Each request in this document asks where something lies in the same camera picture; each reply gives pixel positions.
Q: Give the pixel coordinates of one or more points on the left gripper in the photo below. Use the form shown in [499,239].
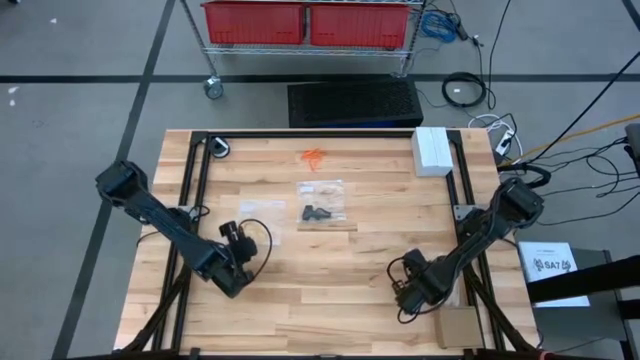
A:
[242,252]

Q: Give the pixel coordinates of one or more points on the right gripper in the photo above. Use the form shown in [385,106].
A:
[420,287]

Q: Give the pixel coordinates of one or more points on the orange rubber bands pile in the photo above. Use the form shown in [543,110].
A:
[314,156]

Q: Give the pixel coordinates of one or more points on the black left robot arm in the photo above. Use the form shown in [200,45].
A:
[160,220]

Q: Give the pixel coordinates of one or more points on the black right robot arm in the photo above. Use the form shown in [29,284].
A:
[480,235]

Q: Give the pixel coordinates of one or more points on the small brown cardboard box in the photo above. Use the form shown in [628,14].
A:
[457,327]

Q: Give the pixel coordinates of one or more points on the white printed booklet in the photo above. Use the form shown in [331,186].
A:
[550,265]

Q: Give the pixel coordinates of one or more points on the white cardboard box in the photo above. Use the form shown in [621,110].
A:
[430,147]

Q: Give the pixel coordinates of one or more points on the grey side cart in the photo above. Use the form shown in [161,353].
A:
[575,330]

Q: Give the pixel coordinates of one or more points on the black beam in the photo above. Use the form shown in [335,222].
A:
[585,280]

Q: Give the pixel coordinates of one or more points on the grey cart caster wheel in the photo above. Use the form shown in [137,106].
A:
[214,88]

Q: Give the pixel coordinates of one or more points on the white power strip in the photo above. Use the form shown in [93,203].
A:
[504,142]

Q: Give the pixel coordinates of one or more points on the black floor mat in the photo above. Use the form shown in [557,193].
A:
[355,102]

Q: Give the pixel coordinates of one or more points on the red plastic bin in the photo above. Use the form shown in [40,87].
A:
[255,22]
[357,25]

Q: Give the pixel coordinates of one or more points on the black power adapter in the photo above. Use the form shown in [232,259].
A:
[462,31]

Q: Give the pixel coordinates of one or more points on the silver mounting bracket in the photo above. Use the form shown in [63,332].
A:
[184,209]
[461,211]

